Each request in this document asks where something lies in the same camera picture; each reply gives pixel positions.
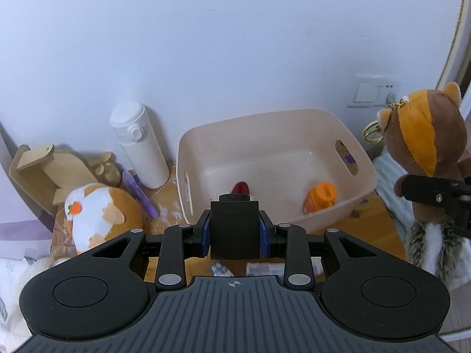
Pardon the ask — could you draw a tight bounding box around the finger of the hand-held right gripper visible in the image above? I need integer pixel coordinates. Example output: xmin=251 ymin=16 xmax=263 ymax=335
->
xmin=394 ymin=174 xmax=471 ymax=238

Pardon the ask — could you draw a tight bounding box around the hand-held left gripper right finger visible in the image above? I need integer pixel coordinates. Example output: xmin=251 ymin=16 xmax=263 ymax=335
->
xmin=259 ymin=209 xmax=382 ymax=288

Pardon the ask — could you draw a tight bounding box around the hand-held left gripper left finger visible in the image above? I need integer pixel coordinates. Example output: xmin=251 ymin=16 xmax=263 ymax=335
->
xmin=90 ymin=209 xmax=211 ymax=292

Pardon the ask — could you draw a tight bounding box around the black box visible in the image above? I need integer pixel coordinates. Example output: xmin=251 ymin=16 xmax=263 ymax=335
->
xmin=210 ymin=194 xmax=260 ymax=260

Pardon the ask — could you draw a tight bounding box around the brown squirrel plush toy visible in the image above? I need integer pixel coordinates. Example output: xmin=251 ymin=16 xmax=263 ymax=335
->
xmin=362 ymin=82 xmax=471 ymax=287

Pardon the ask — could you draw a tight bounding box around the beige plastic storage bin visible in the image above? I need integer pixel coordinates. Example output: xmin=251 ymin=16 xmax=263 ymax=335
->
xmin=176 ymin=108 xmax=378 ymax=234

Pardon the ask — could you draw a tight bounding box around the small printed packet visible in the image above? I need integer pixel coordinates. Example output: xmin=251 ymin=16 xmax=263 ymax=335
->
xmin=210 ymin=261 xmax=234 ymax=277

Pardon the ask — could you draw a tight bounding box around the small orange bottle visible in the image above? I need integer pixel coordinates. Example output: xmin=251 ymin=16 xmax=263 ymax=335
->
xmin=302 ymin=181 xmax=337 ymax=214

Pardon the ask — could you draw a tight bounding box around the orange and white plush toy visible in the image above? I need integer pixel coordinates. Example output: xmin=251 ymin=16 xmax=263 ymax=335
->
xmin=64 ymin=183 xmax=144 ymax=255

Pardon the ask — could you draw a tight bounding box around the white thermos bottle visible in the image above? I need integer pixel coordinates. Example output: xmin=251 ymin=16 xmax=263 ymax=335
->
xmin=110 ymin=102 xmax=170 ymax=189

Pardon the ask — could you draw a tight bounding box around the small wooden figure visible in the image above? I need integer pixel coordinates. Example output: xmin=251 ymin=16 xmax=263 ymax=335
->
xmin=93 ymin=151 xmax=123 ymax=187

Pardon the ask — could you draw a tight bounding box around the wooden stand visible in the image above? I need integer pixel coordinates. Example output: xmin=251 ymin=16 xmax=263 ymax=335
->
xmin=8 ymin=143 xmax=115 ymax=216

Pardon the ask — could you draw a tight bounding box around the cream fluffy plush toy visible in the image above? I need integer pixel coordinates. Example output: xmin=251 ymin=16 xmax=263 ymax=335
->
xmin=9 ymin=254 xmax=74 ymax=342

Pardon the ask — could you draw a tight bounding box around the white wall socket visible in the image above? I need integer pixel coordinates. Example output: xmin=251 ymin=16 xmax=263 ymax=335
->
xmin=381 ymin=82 xmax=400 ymax=106

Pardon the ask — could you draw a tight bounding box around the white wall switch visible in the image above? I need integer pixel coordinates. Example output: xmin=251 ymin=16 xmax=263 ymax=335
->
xmin=352 ymin=81 xmax=382 ymax=104

